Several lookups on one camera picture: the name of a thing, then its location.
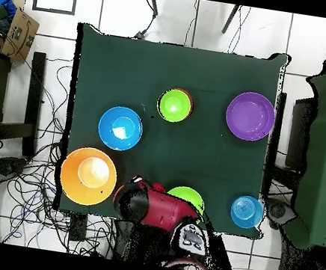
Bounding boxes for large green plastic bowl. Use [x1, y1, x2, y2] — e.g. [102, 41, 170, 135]
[164, 183, 208, 216]

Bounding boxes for small green ribbed bowl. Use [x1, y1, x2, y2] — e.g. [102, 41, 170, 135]
[155, 85, 195, 126]

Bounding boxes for small blue plastic bowl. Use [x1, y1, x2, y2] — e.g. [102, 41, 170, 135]
[228, 193, 267, 231]

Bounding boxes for purple plastic bowl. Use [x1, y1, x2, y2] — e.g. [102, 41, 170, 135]
[222, 88, 279, 145]

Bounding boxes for yellow plastic bowl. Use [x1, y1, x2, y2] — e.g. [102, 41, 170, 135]
[55, 143, 122, 211]

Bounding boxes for large blue plastic bowl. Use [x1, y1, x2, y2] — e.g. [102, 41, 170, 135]
[95, 103, 147, 154]

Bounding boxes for black power strip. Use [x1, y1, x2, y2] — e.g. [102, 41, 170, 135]
[67, 211, 90, 245]

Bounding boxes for dark green tablecloth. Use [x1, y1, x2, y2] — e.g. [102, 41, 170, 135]
[50, 21, 293, 242]

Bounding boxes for grey base with black knob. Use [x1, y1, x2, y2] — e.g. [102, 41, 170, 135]
[0, 154, 29, 181]

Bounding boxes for black bench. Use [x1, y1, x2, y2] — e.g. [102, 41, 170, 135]
[0, 46, 51, 158]

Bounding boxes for cardboard box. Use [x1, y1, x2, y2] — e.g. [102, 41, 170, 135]
[0, 0, 44, 65]

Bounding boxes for tangled floor cables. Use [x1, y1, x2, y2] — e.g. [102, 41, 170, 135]
[0, 49, 140, 260]

